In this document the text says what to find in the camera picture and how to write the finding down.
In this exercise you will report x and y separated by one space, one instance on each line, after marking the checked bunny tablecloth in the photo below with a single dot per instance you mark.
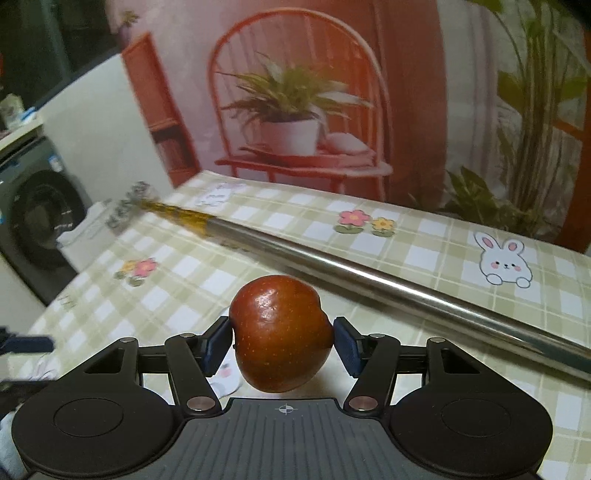
158 280

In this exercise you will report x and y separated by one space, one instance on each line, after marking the red apple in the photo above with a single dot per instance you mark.
282 335

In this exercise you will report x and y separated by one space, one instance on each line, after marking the printed room backdrop poster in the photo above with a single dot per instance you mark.
478 110

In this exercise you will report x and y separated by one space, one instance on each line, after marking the telescopic metal pole with rake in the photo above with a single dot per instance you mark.
476 322

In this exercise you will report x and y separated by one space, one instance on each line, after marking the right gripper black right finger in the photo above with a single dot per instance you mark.
375 361

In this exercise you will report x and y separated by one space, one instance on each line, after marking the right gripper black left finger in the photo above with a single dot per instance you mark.
189 360

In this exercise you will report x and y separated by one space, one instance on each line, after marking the grey washing machine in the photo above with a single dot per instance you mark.
40 200

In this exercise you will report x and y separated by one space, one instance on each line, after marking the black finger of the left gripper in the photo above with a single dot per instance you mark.
12 343

